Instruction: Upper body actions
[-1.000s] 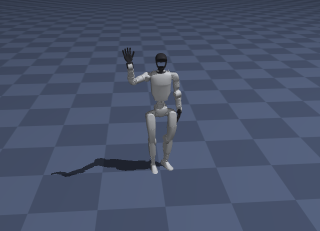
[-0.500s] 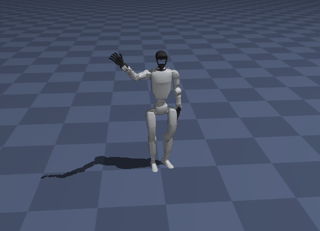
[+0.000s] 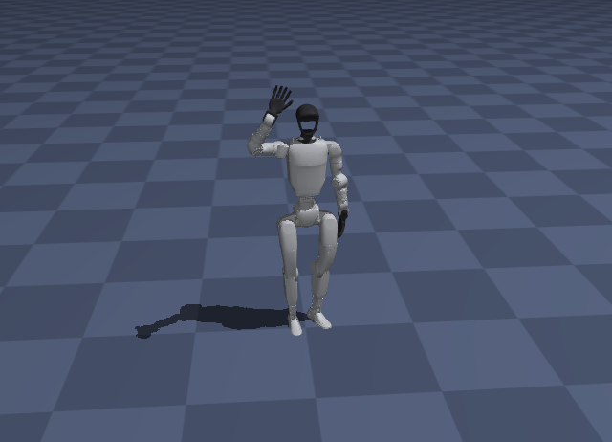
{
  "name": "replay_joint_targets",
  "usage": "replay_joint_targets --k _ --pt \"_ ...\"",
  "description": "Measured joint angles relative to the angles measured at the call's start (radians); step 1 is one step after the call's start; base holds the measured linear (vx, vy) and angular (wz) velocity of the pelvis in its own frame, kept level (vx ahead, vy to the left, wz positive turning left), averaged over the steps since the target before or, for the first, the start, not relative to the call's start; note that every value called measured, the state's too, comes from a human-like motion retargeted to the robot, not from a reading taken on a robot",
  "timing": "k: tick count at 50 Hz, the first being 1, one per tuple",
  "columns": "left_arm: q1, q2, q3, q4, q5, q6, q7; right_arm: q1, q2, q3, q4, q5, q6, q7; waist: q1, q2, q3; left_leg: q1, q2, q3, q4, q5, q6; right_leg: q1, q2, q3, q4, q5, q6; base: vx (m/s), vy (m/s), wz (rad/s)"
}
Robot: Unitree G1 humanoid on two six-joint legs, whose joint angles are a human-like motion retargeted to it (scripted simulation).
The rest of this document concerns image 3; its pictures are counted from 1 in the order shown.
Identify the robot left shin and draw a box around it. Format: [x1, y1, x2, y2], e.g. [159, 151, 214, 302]
[311, 270, 330, 314]

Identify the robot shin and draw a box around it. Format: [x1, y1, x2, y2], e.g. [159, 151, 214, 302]
[282, 267, 297, 319]
[311, 270, 330, 314]

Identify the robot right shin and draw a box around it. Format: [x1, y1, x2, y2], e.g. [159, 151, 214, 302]
[282, 267, 297, 319]

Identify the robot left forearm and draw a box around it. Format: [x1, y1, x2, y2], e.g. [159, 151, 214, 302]
[335, 177, 349, 215]

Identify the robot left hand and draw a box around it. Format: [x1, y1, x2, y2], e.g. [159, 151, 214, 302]
[338, 210, 348, 238]

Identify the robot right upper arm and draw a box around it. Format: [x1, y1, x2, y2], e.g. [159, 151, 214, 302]
[247, 140, 289, 159]

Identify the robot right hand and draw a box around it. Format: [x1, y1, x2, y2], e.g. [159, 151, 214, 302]
[263, 85, 293, 126]

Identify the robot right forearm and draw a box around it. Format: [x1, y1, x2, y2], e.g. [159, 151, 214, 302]
[249, 113, 275, 144]

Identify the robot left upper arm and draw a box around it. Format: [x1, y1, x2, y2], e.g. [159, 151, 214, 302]
[325, 141, 348, 188]

